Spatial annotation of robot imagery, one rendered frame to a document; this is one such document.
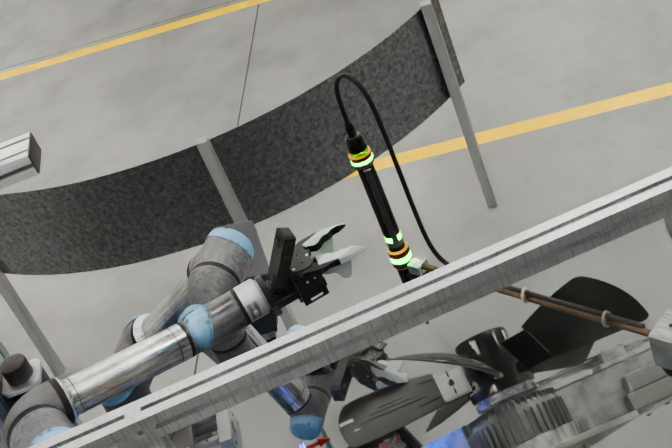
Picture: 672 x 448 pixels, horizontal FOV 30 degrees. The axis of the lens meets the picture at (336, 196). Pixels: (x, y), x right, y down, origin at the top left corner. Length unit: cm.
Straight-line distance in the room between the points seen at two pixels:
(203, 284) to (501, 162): 277
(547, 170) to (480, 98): 72
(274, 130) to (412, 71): 59
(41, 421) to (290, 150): 230
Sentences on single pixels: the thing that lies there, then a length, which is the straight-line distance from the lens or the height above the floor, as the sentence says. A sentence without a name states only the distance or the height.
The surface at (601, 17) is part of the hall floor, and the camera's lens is 611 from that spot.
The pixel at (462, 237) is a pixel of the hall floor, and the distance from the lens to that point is 499.
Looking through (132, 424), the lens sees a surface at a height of 205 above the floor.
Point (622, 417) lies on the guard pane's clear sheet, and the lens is 186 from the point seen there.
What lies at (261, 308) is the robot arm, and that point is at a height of 164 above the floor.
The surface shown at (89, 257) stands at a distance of 469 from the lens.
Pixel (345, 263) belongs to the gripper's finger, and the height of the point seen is 164.
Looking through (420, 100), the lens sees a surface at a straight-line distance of 467.
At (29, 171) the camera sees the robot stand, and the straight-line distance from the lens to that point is 236.
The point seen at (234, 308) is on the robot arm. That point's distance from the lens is 233.
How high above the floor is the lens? 306
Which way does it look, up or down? 34 degrees down
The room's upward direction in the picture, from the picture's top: 23 degrees counter-clockwise
